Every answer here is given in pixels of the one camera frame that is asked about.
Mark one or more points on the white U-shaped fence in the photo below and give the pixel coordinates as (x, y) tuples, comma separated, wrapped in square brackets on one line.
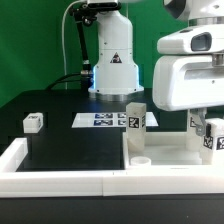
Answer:
[(153, 181)]

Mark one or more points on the white marker sheet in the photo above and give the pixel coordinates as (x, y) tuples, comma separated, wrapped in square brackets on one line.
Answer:
[(107, 119)]

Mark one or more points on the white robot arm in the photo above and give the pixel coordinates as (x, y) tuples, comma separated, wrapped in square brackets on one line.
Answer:
[(115, 76)]

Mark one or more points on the white square tabletop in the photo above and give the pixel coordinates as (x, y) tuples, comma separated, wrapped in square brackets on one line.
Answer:
[(162, 149)]

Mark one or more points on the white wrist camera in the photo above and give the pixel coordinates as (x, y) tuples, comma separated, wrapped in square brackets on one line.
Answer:
[(191, 41)]

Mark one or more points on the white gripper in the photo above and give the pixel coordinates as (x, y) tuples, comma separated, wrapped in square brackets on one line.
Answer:
[(188, 82)]

